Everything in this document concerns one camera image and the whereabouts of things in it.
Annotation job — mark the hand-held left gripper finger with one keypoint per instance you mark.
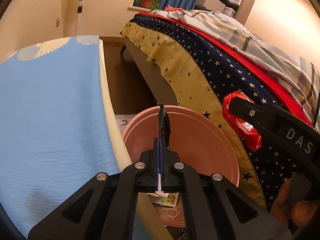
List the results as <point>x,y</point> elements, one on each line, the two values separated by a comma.
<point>156,155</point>
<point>162,155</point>

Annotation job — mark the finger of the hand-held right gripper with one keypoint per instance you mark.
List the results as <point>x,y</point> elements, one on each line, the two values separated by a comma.
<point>251,112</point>

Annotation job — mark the red plastic bag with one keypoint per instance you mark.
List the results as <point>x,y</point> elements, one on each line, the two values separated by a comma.
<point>246,132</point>

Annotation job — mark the dark red wrapper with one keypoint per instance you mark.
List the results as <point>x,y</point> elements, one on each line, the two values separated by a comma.
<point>163,125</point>

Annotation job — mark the pink plastic basin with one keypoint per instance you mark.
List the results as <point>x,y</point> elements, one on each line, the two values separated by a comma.
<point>200,150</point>

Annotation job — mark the green snack packet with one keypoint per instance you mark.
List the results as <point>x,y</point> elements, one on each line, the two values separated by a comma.
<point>168,201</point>

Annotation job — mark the clear plastic wrapper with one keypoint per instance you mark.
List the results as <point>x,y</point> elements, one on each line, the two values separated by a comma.
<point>170,213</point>

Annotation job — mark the person's right hand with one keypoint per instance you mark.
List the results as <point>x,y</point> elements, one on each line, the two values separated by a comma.
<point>281,201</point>

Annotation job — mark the red blanket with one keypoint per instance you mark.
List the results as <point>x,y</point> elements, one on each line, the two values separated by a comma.
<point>270,85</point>

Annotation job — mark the white box on floor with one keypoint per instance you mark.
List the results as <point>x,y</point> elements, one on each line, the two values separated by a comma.
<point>122,125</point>

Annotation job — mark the bed with star blanket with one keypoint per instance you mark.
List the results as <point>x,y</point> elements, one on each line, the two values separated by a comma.
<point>200,67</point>

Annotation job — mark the plaid light blue quilt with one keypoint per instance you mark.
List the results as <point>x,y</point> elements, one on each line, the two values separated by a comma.
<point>225,25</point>

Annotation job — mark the white plastic container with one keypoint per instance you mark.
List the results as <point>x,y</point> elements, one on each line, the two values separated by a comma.
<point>228,12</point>

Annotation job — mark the brown bookshelf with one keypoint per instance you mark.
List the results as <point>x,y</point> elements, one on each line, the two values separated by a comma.
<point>250,0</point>

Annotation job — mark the cardboard box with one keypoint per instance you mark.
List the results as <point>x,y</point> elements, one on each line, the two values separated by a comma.
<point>210,2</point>

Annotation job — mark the blue tablecloth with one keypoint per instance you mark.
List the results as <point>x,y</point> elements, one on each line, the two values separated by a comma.
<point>50,105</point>

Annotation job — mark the pink cloth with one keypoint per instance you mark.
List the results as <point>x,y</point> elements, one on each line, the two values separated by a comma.
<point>172,8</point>

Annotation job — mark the white window sill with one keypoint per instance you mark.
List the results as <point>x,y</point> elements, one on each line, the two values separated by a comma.
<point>135,7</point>

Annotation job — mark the potted green plant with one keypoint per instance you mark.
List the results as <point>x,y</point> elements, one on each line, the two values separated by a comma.
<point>147,3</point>

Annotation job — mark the white standing fan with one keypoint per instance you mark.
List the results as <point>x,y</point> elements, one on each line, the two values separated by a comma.
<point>80,2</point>

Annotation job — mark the grey bed frame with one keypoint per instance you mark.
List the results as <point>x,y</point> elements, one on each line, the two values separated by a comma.
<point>150,80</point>

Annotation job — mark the small white wall outlet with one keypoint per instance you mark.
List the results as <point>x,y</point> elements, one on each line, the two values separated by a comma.
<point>58,23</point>

